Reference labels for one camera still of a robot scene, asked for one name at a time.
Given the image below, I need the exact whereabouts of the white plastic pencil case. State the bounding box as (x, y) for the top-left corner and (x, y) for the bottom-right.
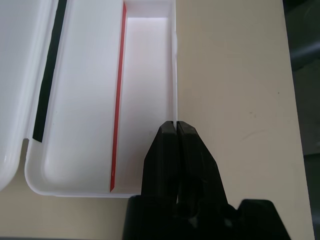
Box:
(0, 0), (180, 198)

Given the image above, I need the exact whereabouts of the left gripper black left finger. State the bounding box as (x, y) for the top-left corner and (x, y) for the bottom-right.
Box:
(141, 121), (181, 198)

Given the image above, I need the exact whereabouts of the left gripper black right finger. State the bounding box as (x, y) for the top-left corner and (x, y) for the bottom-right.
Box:
(176, 120), (237, 213)

